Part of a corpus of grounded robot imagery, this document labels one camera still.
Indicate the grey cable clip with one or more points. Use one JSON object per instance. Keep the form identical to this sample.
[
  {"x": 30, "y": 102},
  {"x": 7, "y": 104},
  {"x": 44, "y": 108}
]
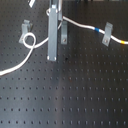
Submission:
[
  {"x": 64, "y": 33},
  {"x": 26, "y": 27},
  {"x": 107, "y": 35}
]

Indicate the left grey cable clip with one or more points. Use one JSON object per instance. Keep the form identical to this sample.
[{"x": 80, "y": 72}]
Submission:
[{"x": 26, "y": 27}]

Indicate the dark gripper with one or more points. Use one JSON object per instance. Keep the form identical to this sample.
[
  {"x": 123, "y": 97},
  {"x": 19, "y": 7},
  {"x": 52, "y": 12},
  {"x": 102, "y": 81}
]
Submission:
[{"x": 52, "y": 29}]

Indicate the white tag at top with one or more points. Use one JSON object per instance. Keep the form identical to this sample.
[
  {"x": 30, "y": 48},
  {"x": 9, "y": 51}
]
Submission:
[{"x": 31, "y": 3}]

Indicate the middle grey cable clip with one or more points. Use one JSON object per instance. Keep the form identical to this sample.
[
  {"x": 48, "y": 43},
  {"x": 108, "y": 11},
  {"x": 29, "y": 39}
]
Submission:
[{"x": 64, "y": 33}]

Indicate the right grey cable clip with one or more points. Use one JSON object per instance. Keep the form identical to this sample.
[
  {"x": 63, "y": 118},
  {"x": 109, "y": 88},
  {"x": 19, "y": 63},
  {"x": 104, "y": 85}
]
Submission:
[{"x": 107, "y": 35}]

